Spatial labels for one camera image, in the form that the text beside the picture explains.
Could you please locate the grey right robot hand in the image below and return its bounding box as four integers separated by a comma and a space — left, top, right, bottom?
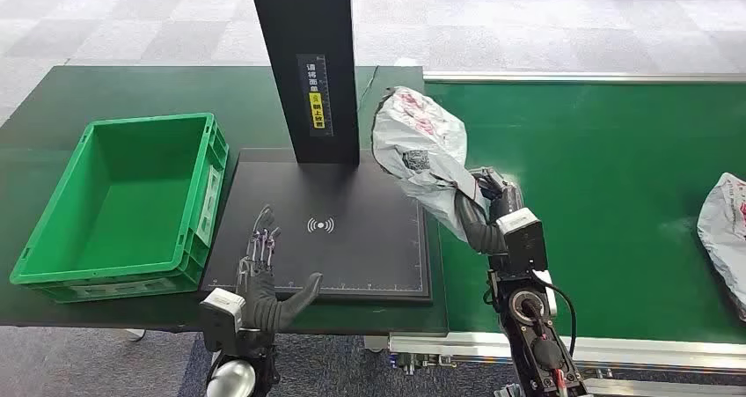
454, 166, 526, 255

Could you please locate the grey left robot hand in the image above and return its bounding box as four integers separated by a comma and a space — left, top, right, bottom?
236, 204, 324, 333

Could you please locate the grey plastic mailer package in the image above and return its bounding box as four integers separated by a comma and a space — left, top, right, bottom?
371, 86, 496, 244
697, 173, 746, 322

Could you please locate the green conveyor belt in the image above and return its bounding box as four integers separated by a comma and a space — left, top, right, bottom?
424, 82, 746, 344

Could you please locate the green plastic crate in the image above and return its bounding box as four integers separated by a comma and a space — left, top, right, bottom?
10, 112, 230, 304

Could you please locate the black yellow column label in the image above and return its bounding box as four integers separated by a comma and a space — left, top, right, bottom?
296, 54, 334, 137

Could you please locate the black scanner column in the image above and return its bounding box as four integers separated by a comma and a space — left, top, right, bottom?
247, 0, 361, 166

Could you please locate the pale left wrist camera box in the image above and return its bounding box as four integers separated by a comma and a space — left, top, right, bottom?
200, 288, 246, 350

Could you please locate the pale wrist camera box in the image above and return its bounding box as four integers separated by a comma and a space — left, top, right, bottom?
200, 288, 246, 350
495, 207, 550, 274

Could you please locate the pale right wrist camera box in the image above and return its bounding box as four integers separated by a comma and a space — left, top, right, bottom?
495, 207, 550, 274

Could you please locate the black scanner base plate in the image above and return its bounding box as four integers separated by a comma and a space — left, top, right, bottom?
201, 147, 434, 307

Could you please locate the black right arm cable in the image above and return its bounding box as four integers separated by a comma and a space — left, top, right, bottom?
533, 271, 578, 361

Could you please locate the thin dark cable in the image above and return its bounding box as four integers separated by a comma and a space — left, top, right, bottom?
356, 64, 381, 113

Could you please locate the aluminium conveyor side rail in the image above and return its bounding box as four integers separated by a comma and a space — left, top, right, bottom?
363, 331, 746, 397
422, 71, 746, 85

